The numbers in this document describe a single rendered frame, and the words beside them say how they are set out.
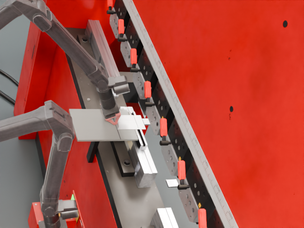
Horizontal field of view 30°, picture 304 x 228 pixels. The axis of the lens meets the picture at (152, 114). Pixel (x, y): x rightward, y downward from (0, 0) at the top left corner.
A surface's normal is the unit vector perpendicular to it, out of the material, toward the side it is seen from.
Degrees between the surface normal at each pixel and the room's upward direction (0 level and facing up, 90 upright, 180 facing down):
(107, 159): 0
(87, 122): 0
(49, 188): 90
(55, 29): 91
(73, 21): 90
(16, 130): 88
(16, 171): 0
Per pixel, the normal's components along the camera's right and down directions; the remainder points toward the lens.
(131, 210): 0.29, -0.71
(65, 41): 0.23, 0.65
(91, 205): -0.91, 0.00
